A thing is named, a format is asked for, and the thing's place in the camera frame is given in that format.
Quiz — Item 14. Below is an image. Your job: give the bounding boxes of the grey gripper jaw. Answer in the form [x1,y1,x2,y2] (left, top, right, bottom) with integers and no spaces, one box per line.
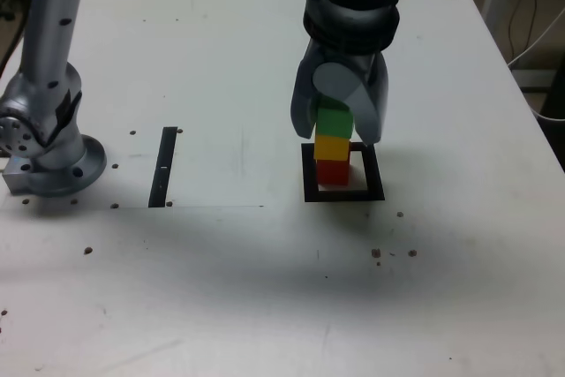
[289,39,326,140]
[312,52,390,147]

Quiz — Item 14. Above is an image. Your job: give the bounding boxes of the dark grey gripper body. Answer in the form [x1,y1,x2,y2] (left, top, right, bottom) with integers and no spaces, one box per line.
[310,38,386,83]

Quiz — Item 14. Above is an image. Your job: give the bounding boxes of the green cube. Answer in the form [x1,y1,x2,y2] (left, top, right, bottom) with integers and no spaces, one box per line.
[315,96,354,139]

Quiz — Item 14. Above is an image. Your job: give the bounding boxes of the yellow cube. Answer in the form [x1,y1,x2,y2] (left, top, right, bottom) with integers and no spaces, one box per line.
[313,135,350,162]

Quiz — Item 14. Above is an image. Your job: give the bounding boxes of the red cube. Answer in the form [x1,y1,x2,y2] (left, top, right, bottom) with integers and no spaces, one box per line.
[315,159,350,186]

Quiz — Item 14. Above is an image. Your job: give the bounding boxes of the black tape square outline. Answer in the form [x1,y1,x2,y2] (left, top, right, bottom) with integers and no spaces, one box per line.
[300,141,386,203]

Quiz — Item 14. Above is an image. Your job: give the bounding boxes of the black tape strip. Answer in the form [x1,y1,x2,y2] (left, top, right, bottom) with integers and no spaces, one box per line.
[147,126,177,209]

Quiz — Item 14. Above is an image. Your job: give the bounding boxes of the white background cable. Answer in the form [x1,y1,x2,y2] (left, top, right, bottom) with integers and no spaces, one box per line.
[506,5,565,122]

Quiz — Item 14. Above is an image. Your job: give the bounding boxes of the black background cable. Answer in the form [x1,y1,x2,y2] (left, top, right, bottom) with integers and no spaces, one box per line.
[507,0,538,60]

